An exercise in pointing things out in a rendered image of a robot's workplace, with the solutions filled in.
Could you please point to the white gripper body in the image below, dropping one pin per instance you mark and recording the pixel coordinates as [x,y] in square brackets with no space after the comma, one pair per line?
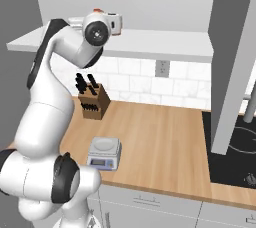
[118,24]

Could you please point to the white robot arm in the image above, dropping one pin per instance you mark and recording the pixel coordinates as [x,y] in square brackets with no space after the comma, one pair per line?
[40,128]

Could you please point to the orange boxed food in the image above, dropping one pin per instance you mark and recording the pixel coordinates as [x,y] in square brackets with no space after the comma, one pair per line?
[98,10]

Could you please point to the grey digital scale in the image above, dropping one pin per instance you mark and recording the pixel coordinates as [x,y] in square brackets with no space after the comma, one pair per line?
[104,153]

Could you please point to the grey base cabinet door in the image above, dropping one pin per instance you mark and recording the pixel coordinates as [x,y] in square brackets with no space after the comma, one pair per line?
[143,218]

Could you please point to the pale white dish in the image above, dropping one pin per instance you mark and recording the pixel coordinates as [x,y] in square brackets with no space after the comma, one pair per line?
[75,22]

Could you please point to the wooden knife block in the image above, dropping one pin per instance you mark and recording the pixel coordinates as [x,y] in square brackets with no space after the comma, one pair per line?
[96,102]

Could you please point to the dark grey tall unit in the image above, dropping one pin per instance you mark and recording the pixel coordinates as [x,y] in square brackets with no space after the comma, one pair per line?
[16,55]

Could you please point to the black hob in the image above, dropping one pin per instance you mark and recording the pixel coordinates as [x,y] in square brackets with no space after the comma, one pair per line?
[230,168]

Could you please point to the wide grey drawer front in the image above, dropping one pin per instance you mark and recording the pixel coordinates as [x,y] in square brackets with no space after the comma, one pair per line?
[173,202]

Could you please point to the dark hob knob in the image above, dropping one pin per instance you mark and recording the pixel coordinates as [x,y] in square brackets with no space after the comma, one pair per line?
[250,179]

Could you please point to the narrow grey drawer front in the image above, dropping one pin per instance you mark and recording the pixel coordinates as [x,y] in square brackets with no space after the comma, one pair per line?
[226,214]

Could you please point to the grey wall cabinet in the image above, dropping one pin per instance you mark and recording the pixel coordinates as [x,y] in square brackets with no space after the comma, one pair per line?
[150,43]

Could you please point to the grey wall socket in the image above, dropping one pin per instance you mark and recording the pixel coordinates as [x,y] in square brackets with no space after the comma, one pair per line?
[162,68]

